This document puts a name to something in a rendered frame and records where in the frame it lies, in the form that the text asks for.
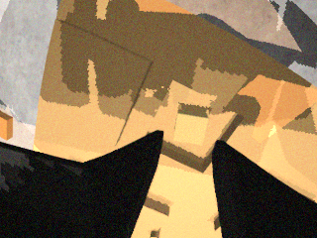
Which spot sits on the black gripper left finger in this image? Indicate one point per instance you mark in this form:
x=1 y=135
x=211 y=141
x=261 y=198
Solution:
x=103 y=197

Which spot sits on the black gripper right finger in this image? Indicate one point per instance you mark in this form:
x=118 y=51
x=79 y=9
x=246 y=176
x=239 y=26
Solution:
x=254 y=204

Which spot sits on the small orange flat bar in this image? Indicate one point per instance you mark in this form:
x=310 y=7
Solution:
x=6 y=125

